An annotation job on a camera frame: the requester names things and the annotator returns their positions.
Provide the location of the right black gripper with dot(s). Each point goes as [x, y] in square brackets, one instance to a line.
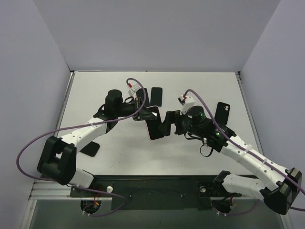
[177, 123]

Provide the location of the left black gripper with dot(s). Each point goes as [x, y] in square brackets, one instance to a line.
[137, 109]

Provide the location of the black phone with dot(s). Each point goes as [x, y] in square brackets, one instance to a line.
[143, 94]

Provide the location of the blue phone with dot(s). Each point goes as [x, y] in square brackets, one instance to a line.
[156, 96]

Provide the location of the black ring phone case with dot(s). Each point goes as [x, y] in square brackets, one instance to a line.
[91, 149]

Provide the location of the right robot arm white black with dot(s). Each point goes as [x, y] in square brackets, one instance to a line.
[275, 185]

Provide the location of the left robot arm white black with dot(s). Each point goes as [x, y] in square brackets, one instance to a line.
[59, 155]

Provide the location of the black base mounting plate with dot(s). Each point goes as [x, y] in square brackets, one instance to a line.
[156, 192]

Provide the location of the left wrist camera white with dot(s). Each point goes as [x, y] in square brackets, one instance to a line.
[133, 89]

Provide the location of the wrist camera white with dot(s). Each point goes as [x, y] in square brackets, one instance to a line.
[133, 89]
[187, 102]

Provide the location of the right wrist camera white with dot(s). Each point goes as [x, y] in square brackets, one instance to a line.
[187, 102]

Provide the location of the aluminium frame rail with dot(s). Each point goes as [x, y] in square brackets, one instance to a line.
[254, 130]

